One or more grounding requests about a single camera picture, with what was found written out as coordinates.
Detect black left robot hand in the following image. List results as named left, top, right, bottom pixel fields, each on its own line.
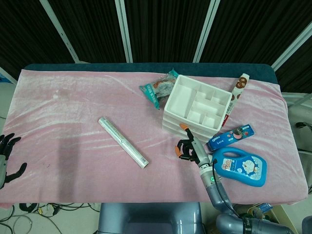
left=0, top=133, right=28, bottom=190

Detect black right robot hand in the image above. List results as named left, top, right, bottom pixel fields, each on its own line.
left=175, top=123, right=213, bottom=169

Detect clear plastic drawer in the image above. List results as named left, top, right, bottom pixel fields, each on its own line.
left=162, top=114, right=222, bottom=133

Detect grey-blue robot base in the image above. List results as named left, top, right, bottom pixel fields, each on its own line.
left=98, top=202, right=203, bottom=234

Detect white plastic drawer cabinet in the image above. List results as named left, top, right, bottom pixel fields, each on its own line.
left=162, top=74, right=234, bottom=136

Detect blue Oreo box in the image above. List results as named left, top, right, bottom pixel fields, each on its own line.
left=207, top=123, right=255, bottom=152

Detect blue detergent bottle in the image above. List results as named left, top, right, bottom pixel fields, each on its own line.
left=211, top=146, right=268, bottom=188

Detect teal snack bag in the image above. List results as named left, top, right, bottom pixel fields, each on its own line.
left=139, top=68, right=180, bottom=110

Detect silver foil roll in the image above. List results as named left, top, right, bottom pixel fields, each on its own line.
left=98, top=117, right=150, bottom=169

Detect long white cookie box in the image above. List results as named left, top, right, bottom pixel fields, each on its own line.
left=222, top=73, right=250, bottom=126

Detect tape roll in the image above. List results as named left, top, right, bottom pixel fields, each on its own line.
left=252, top=208, right=266, bottom=219

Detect white board blue label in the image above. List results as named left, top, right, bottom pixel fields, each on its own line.
left=0, top=65, right=19, bottom=85

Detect pink velvet cloth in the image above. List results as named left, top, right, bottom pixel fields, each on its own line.
left=0, top=69, right=308, bottom=210

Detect cardboard box with clutter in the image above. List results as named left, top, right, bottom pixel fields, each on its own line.
left=231, top=203, right=297, bottom=226

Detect white grey side furniture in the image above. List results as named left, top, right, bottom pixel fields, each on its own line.
left=282, top=92, right=312, bottom=153

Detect black partition panel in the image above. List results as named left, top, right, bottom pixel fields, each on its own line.
left=124, top=0, right=212, bottom=64
left=200, top=0, right=312, bottom=66
left=47, top=0, right=129, bottom=64
left=274, top=43, right=312, bottom=94
left=0, top=0, right=77, bottom=80

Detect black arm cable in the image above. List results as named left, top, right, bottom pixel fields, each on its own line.
left=212, top=158, right=242, bottom=217

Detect white floor cable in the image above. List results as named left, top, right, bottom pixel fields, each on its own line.
left=0, top=206, right=63, bottom=234

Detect black floor cables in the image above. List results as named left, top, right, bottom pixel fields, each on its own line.
left=19, top=202, right=99, bottom=218

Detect white partition post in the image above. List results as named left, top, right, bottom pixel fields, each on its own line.
left=39, top=0, right=80, bottom=63
left=271, top=23, right=312, bottom=71
left=193, top=0, right=220, bottom=63
left=114, top=0, right=134, bottom=63

